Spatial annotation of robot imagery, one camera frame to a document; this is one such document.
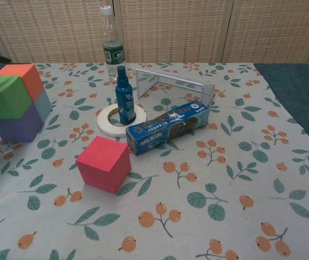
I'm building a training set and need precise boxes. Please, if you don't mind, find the orange foam block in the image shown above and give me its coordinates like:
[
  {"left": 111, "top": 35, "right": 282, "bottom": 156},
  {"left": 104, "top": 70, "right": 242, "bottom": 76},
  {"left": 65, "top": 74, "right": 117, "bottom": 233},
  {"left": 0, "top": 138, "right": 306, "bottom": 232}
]
[{"left": 0, "top": 63, "right": 45, "bottom": 101}]

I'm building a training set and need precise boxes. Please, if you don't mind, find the green foam block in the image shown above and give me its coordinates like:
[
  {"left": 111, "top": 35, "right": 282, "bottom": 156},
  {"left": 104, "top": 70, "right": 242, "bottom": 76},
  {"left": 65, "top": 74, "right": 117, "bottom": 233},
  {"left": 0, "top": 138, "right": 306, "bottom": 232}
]
[{"left": 0, "top": 75, "right": 32, "bottom": 121}]

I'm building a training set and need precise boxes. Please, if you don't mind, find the purple foam block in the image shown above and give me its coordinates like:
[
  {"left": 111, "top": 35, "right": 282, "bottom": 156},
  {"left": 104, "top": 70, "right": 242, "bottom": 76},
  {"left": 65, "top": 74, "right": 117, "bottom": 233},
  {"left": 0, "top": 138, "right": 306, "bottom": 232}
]
[{"left": 0, "top": 103, "right": 44, "bottom": 144}]

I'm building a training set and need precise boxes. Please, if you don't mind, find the pink foam block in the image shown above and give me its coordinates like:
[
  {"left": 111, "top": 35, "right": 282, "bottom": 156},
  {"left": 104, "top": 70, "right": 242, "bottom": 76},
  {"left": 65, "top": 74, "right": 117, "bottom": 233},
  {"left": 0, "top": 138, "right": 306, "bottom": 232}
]
[{"left": 75, "top": 135, "right": 132, "bottom": 195}]

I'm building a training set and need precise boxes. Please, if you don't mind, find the blue foam cube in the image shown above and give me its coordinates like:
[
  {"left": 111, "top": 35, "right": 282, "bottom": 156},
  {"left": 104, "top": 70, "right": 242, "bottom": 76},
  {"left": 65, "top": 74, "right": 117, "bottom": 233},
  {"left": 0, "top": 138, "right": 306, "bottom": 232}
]
[{"left": 32, "top": 89, "right": 53, "bottom": 124}]

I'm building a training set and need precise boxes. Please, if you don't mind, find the clear plastic water bottle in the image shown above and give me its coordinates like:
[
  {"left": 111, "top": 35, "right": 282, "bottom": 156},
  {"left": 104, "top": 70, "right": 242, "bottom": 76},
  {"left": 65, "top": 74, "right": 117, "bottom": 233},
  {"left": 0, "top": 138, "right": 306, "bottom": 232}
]
[{"left": 100, "top": 5, "right": 126, "bottom": 82}]

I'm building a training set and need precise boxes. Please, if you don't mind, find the white tape roll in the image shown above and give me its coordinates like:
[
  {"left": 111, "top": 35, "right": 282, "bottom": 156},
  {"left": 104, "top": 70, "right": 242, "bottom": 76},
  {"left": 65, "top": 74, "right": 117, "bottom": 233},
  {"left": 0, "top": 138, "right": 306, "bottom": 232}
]
[{"left": 96, "top": 103, "right": 147, "bottom": 137}]

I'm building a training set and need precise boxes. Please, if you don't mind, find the blue spray bottle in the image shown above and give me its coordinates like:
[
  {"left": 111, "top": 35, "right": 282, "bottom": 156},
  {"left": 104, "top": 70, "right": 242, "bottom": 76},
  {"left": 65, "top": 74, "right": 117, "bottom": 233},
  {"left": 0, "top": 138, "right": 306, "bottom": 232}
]
[{"left": 115, "top": 65, "right": 137, "bottom": 125}]

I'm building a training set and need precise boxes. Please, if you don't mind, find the white mesh basket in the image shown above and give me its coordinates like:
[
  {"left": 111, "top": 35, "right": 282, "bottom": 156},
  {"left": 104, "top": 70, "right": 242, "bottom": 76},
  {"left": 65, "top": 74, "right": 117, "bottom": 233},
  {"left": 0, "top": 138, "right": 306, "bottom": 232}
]
[{"left": 135, "top": 68, "right": 216, "bottom": 105}]

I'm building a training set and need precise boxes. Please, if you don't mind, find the bamboo folding screen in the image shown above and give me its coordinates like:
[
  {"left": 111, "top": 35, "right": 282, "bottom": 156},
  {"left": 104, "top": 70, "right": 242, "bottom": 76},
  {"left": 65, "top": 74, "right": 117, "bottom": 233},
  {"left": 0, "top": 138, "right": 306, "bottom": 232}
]
[{"left": 0, "top": 0, "right": 309, "bottom": 65}]

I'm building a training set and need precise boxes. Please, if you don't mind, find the blue cookie box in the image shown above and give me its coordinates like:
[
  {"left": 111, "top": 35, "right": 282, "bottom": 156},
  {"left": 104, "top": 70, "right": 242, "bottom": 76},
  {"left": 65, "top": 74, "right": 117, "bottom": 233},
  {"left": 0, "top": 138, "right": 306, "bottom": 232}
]
[{"left": 125, "top": 99, "right": 210, "bottom": 156}]

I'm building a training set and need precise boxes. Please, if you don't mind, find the floral tablecloth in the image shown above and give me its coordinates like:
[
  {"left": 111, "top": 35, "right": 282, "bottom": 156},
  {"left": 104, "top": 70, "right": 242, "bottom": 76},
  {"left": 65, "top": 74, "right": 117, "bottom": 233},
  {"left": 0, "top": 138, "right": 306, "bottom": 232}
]
[{"left": 0, "top": 62, "right": 309, "bottom": 260}]

